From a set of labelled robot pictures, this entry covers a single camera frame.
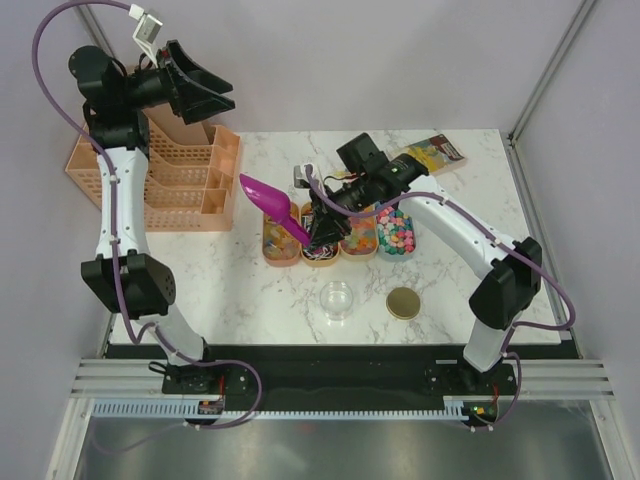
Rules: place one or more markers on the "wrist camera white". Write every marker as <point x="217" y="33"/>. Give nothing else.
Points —
<point x="303" y="174"/>
<point x="148" y="26"/>

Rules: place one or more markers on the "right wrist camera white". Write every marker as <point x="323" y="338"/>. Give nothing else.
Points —
<point x="303" y="174"/>

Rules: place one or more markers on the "peach tray of gummy candies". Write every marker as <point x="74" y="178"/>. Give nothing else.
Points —
<point x="279" y="248"/>

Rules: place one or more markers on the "yellow illustrated book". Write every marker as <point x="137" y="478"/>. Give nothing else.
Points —
<point x="437" y="153"/>

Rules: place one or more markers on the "tan tray of translucent stars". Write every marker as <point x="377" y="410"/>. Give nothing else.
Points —
<point x="362" y="243"/>

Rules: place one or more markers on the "grey tray of colourful stars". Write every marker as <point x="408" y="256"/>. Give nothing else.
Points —
<point x="396" y="235"/>

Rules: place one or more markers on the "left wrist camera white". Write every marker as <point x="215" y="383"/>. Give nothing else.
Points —
<point x="148" y="26"/>

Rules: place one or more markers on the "tan tray of lollipops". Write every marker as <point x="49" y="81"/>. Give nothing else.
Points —
<point x="322" y="256"/>

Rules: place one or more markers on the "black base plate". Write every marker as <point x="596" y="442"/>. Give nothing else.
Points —
<point x="343" y="378"/>

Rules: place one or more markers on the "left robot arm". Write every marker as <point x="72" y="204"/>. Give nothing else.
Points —
<point x="123" y="274"/>

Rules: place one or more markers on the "gold metal lid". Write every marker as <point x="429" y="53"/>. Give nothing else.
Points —
<point x="403" y="303"/>

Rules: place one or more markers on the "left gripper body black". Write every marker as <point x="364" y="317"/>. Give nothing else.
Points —
<point x="156" y="86"/>

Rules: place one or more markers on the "magenta plastic scoop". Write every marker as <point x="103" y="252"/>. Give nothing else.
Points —
<point x="274" y="203"/>

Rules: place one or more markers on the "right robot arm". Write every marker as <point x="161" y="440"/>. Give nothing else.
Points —
<point x="507" y="269"/>

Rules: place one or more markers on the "clear glass jar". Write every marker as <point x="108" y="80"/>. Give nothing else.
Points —
<point x="336" y="300"/>

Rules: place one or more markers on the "white slotted cable duct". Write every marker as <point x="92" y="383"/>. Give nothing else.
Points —
<point x="201" y="410"/>

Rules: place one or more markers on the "peach plastic file organizer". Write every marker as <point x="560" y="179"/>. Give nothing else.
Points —
<point x="191" y="183"/>

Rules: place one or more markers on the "aluminium frame rail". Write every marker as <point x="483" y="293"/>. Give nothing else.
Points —
<point x="542" y="380"/>

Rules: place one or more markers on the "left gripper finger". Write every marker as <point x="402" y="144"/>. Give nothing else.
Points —
<point x="182" y="67"/>
<point x="197" y="104"/>

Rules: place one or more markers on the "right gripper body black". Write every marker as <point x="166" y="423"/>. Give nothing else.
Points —
<point x="352" y="195"/>

